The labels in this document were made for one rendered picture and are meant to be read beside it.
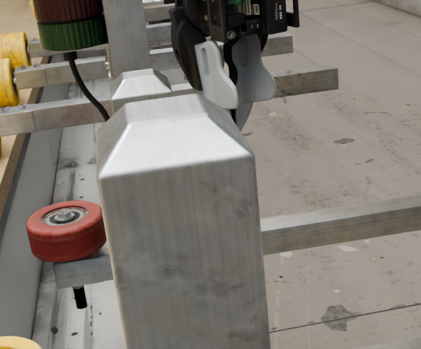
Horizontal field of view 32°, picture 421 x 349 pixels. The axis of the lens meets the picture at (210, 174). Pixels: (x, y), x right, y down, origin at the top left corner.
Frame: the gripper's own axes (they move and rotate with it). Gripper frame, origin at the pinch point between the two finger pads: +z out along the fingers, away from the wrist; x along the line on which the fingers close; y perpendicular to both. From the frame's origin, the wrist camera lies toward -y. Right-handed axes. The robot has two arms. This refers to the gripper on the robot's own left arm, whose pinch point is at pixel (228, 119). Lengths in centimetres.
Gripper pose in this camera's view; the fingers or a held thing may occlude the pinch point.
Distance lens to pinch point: 66.7
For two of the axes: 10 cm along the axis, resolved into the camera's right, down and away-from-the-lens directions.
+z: 1.0, 9.2, 3.7
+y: 4.7, 2.8, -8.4
